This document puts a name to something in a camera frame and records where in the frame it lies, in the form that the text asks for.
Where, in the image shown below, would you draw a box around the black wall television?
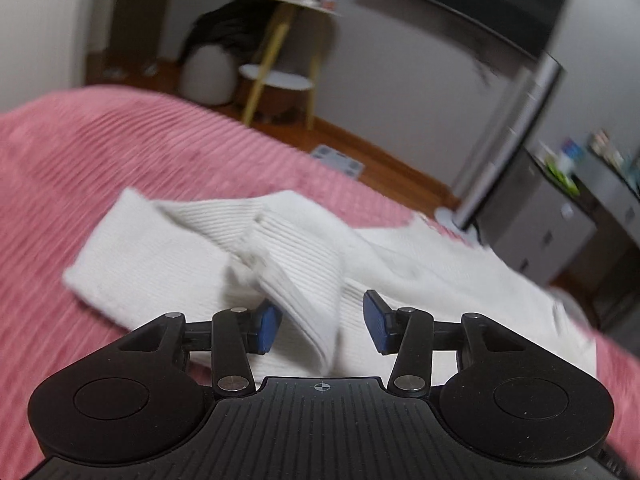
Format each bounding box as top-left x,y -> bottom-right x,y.
366,0 -> 575,60

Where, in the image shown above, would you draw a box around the bathroom scale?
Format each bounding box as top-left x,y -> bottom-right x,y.
312,144 -> 367,182

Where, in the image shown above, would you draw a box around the pale boxes on cabinet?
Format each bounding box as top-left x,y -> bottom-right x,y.
588,129 -> 628,167

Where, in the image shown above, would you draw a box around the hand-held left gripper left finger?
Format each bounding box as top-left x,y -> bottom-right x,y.
117,299 -> 284,402

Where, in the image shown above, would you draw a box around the white round pouf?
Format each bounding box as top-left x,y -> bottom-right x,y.
178,42 -> 239,107

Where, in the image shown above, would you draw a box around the pink ribbed bedspread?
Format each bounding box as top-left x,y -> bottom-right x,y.
0,85 -> 640,480

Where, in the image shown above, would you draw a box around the grey drawer cabinet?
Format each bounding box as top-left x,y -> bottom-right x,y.
474,144 -> 640,288

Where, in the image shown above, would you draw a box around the round side table yellow legs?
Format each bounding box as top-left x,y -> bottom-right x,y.
235,0 -> 347,130

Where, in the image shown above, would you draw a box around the white knitted sweater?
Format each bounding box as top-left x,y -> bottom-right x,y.
62,187 -> 598,382

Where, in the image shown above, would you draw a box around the green packet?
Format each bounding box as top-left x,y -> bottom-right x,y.
544,154 -> 582,198

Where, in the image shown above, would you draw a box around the black garment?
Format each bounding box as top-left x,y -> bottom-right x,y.
179,0 -> 282,67

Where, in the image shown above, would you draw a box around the white bottle blue label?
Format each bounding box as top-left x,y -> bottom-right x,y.
556,136 -> 583,173

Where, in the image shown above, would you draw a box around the brown wooden door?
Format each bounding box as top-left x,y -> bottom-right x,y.
106,0 -> 174,63

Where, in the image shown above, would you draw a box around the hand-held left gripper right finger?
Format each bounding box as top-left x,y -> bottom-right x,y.
362,289 -> 523,402

